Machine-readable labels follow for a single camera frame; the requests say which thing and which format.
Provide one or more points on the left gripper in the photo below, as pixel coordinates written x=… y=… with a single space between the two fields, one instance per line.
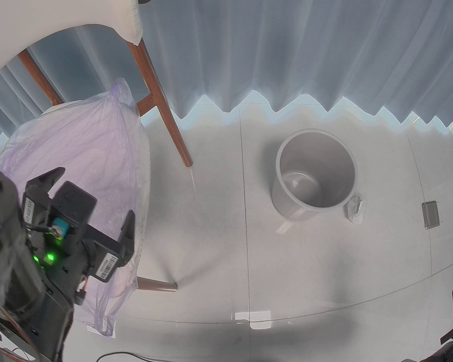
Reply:
x=105 y=251

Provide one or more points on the purple plastic bag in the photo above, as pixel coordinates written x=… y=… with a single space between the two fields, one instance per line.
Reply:
x=79 y=145

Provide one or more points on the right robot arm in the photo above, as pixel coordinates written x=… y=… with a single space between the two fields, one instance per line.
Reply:
x=449 y=356

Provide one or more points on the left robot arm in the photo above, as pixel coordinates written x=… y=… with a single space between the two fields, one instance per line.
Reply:
x=0 y=209

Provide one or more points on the white trash bin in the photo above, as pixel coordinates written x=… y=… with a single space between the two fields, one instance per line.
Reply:
x=313 y=187

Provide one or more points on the crumpled white paper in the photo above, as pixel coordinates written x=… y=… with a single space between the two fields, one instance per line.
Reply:
x=355 y=209

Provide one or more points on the white cushioned wooden chair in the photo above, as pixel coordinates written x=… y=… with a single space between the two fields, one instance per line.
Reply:
x=60 y=6

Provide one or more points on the white curtain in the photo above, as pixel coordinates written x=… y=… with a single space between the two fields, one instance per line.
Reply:
x=287 y=32

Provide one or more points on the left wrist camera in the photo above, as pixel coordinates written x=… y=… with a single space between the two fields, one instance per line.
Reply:
x=73 y=206

